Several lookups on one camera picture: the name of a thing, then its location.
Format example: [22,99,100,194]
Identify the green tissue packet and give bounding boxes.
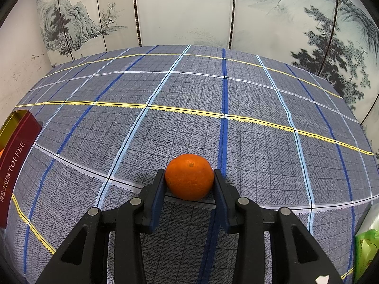
[354,210,379,284]

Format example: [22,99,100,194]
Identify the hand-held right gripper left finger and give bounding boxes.
[35,169,166,284]

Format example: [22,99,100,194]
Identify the red and gold tin box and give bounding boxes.
[0,109,42,229]

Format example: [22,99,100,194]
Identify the landscape painted folding screen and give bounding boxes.
[36,0,379,154]

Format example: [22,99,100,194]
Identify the blue plaid tablecloth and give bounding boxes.
[0,45,379,284]

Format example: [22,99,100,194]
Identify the mandarin orange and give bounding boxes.
[165,154,215,201]

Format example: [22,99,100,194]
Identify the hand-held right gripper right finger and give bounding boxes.
[214,169,345,284]

